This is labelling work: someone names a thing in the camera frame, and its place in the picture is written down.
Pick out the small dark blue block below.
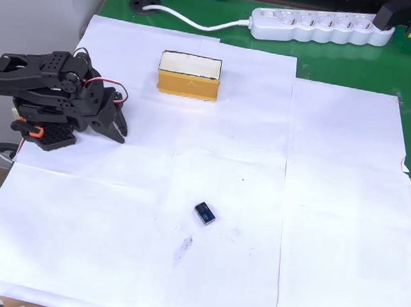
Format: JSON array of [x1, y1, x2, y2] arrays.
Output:
[[193, 201, 219, 228]]

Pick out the yellow rectangular box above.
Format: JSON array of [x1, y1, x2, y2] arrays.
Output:
[[155, 49, 224, 104]]

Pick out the white paper sheet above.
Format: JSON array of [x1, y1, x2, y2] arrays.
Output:
[[285, 77, 411, 177], [190, 38, 300, 167], [274, 155, 411, 307], [159, 150, 290, 307], [0, 160, 176, 307], [63, 13, 223, 183]]

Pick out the black orange table clamp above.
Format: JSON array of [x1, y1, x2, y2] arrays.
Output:
[[0, 142, 22, 161], [9, 117, 45, 140]]

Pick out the white power strip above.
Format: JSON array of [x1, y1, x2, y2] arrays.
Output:
[[248, 4, 397, 51]]

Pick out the green desk mat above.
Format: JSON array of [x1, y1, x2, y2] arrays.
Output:
[[79, 0, 411, 265]]

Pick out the black power adapter plug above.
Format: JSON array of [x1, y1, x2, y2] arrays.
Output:
[[373, 0, 411, 34]]

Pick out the red white servo wire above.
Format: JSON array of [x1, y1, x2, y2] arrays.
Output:
[[82, 76, 130, 106]]

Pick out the black desk cable grommet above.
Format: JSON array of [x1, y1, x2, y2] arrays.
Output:
[[129, 0, 163, 18]]

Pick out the white power strip cable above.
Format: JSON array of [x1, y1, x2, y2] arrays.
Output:
[[141, 3, 255, 35]]

